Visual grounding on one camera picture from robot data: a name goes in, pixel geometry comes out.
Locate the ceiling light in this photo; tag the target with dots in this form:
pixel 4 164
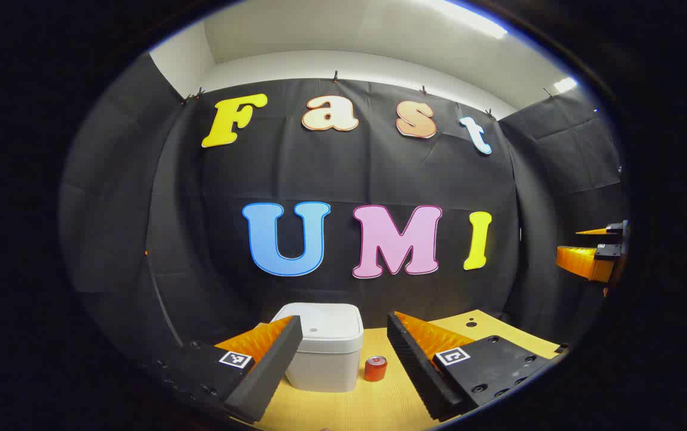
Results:
pixel 565 85

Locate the black backdrop cloth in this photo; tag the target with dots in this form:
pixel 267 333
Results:
pixel 200 197

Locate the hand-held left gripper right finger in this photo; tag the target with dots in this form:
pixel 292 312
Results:
pixel 418 371

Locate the wooden desktop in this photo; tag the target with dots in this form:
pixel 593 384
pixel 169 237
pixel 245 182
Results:
pixel 379 404

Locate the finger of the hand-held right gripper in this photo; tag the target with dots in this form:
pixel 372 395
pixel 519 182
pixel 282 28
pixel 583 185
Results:
pixel 610 229
pixel 586 262

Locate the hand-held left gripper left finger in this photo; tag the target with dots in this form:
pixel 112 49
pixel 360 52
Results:
pixel 271 371

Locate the white desktop garbage bin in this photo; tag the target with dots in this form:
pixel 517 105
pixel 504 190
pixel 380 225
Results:
pixel 331 359

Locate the red pop can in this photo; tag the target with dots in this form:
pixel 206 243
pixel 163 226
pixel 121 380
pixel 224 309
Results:
pixel 375 369

